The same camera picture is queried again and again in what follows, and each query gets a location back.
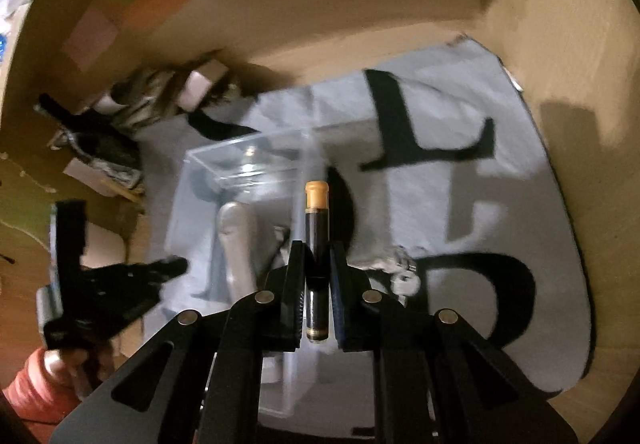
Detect white cylindrical speaker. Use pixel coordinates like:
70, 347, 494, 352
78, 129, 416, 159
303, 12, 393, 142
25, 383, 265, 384
80, 223, 127, 268

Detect clear acrylic storage box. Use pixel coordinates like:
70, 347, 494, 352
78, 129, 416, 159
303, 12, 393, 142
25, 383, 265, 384
162, 130, 346, 428

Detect stack of papers and booklets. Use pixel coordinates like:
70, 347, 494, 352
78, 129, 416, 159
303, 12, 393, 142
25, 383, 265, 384
92, 68, 191, 135

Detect left hand with red sleeve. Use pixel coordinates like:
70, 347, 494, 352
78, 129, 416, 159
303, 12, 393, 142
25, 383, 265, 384
2, 348, 90, 427

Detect white handheld foot file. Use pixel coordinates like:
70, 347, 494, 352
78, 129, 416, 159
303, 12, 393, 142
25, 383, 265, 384
217, 201, 257, 303

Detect grey rug with black letters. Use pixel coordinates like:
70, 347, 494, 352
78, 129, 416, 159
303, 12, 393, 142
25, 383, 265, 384
137, 40, 592, 396

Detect black tube with gold cap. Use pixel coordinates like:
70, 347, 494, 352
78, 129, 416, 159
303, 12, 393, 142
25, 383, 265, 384
305, 181, 331, 342

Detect silver keys with ring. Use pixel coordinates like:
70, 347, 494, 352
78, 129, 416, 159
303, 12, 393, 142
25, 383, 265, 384
349, 245, 422, 304

